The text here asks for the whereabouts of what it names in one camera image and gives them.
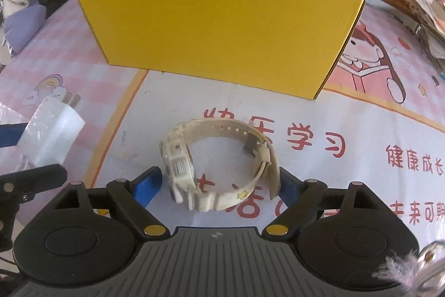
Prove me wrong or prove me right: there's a stack of papers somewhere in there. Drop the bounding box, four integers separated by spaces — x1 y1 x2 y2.
404 0 444 79

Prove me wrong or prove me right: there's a pink cartoon table mat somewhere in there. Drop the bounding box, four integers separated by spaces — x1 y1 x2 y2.
1 0 444 245

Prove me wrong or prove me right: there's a large white power adapter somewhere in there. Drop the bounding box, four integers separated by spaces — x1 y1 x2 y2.
16 97 85 171

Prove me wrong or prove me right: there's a white wrist watch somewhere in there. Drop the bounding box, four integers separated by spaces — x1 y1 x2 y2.
159 118 281 213

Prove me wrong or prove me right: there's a yellow cardboard box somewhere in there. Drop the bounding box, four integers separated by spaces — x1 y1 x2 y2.
79 0 364 99

